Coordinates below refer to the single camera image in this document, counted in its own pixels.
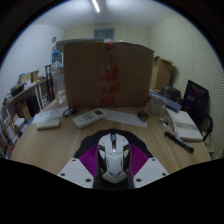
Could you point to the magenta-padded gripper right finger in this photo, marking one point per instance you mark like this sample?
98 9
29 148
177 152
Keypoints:
150 170

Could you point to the white and black computer mouse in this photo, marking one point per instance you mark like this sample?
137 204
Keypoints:
113 160

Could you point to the black scalloped round mouse pad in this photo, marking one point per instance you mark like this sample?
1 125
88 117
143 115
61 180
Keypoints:
88 141

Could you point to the small flat white box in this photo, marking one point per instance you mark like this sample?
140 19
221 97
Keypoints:
48 124

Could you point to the white book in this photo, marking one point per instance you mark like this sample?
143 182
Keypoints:
185 126

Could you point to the white remote control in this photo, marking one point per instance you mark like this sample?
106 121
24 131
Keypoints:
89 118

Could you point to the black marker pen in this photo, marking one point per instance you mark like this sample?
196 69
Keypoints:
179 141

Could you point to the cluttered wooden side desk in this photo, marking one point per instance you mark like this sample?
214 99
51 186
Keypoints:
25 91

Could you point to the round wall clock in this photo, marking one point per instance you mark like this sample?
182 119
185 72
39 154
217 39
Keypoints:
53 39

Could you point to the clear plastic container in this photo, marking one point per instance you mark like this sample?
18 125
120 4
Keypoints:
156 106

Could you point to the small black clip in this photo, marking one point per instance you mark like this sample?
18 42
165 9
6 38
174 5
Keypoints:
143 115

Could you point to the low shelf with books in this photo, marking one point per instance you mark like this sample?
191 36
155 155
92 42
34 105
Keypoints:
10 133

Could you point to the frosted window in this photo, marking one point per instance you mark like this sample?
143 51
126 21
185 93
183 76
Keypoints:
104 34

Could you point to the black office chair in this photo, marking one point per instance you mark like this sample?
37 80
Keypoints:
196 101

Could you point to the clear plastic jar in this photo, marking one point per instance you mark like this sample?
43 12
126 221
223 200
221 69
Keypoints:
59 85

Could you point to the tall open cardboard box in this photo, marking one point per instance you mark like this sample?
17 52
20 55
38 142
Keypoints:
162 73

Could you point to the ceiling tube light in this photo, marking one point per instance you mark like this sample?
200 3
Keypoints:
95 6

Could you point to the white paper sheet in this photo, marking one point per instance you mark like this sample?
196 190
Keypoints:
48 115
125 117

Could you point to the large brown cardboard box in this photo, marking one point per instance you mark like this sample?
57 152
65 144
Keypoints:
85 73

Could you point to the blue book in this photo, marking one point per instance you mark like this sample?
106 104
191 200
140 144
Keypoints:
171 105

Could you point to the blue and white shelf unit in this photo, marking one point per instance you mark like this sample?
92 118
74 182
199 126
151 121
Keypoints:
57 57

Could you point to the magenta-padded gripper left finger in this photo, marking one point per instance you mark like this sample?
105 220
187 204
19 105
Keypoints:
75 171

